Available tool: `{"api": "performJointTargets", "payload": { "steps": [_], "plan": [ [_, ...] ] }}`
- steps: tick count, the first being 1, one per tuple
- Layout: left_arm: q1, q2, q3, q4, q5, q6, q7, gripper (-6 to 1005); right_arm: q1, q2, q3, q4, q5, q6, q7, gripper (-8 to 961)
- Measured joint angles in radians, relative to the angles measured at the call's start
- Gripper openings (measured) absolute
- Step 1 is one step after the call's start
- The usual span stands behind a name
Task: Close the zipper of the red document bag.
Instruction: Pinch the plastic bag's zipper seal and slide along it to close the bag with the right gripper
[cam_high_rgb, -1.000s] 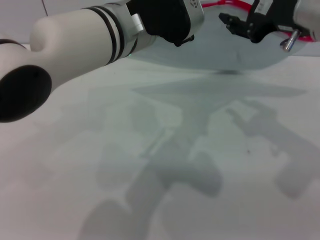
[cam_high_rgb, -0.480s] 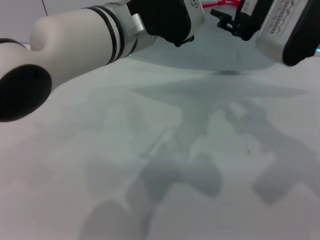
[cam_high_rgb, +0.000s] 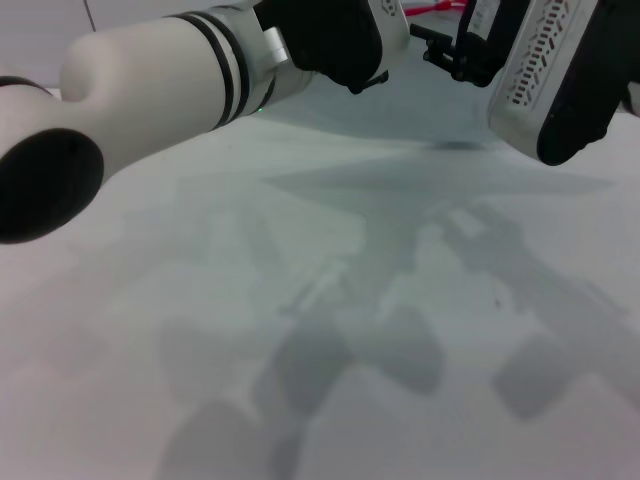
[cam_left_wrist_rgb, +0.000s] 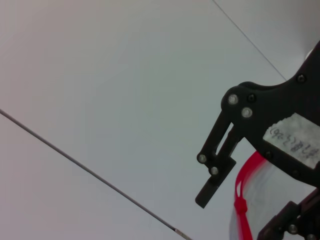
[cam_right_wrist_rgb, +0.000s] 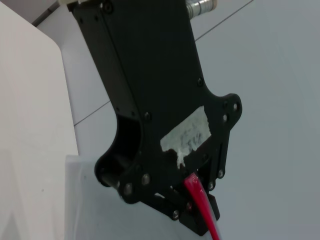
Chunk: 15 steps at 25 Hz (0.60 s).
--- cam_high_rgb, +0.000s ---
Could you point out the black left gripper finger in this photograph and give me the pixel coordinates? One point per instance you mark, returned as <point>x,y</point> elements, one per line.
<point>367,85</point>

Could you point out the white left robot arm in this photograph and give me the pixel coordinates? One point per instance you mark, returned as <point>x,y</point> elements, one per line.
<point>150,90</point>

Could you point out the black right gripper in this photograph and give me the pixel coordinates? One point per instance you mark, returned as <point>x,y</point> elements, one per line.
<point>482,50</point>

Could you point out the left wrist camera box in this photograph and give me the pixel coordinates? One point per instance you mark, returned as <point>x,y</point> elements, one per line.
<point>330,35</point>

